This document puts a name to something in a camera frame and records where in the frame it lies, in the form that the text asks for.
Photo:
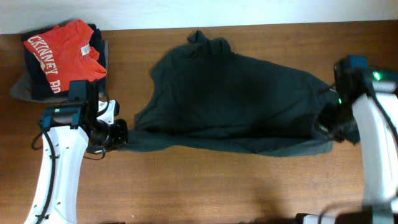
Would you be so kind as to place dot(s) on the folded navy blue garment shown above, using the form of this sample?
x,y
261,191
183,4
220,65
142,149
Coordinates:
x,y
37,84

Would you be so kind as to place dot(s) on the folded red printed t-shirt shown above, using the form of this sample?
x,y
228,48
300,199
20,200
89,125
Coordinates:
x,y
64,54

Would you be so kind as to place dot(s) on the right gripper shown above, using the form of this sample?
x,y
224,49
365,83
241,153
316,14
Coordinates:
x,y
351,135

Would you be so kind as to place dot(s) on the folded grey garment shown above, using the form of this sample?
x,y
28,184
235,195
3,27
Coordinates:
x,y
21,90

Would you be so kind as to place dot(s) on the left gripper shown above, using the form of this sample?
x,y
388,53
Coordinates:
x,y
121,138

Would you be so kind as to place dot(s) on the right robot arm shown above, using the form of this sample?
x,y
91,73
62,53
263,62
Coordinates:
x,y
368,102

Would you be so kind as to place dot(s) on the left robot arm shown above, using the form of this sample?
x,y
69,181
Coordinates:
x,y
81,124

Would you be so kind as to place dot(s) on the dark green t-shirt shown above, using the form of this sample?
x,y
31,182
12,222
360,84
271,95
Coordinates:
x,y
208,97

